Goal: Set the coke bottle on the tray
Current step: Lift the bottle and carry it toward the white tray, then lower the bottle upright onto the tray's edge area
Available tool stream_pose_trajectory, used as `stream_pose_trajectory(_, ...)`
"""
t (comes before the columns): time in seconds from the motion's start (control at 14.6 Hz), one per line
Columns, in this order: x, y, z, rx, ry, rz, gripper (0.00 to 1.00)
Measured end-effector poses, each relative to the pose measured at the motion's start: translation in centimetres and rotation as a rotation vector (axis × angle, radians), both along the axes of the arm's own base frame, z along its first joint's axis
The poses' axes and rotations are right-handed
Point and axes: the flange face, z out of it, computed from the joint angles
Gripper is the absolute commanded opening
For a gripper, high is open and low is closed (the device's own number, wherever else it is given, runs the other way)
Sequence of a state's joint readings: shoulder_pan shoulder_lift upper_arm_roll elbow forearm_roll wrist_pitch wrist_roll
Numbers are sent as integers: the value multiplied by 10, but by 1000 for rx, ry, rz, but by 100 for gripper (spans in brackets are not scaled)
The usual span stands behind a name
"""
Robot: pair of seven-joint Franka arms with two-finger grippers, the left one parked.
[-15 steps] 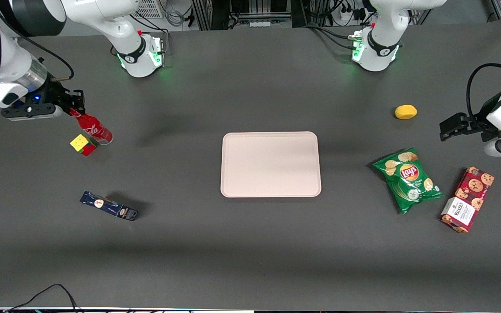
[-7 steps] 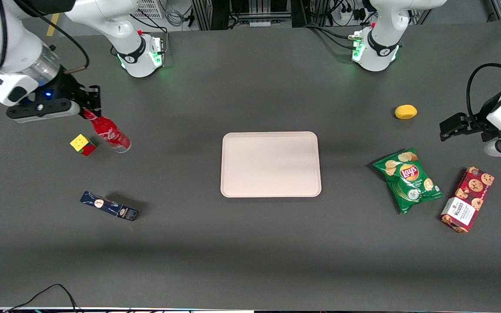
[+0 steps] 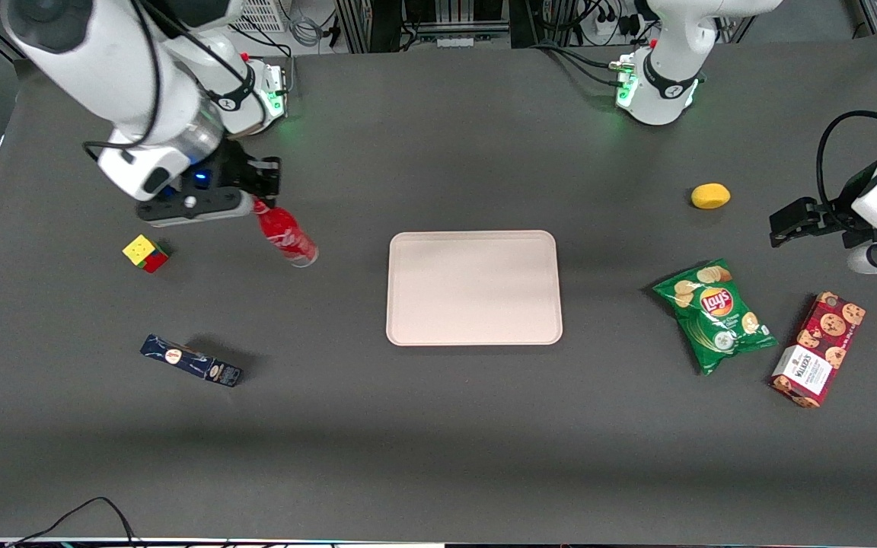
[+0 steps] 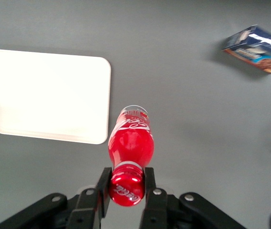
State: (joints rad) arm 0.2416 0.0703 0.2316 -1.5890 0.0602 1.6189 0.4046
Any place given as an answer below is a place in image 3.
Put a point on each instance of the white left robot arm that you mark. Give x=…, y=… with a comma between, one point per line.
x=659, y=106

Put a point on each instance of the dark blue snack box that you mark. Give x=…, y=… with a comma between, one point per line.
x=191, y=361

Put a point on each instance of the small white connector block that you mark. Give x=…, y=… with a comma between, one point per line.
x=456, y=41

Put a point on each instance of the multicoloured puzzle cube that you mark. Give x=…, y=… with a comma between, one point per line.
x=141, y=251

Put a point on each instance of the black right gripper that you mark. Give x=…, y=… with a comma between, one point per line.
x=231, y=171

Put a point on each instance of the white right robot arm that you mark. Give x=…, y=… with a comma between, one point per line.
x=119, y=68

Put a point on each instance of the red Walkers cookie box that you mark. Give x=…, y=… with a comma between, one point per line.
x=819, y=350

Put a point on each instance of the white power strip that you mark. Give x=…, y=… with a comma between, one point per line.
x=607, y=29

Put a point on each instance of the pale pink plastic tray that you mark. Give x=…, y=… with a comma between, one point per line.
x=473, y=289

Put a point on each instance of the red coke bottle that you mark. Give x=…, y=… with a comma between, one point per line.
x=286, y=236

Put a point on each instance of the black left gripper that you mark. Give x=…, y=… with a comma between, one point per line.
x=837, y=214

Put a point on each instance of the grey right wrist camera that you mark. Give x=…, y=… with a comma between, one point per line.
x=195, y=209

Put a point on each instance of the green Lay's chips bag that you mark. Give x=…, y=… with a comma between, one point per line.
x=716, y=320

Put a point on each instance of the yellow lemon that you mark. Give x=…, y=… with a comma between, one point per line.
x=710, y=196

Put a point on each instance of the grey metal frame post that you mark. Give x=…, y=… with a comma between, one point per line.
x=869, y=15

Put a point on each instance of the black equipment rack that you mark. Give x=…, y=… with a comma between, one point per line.
x=377, y=23

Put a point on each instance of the white perforated metal box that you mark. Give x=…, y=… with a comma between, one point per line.
x=263, y=14

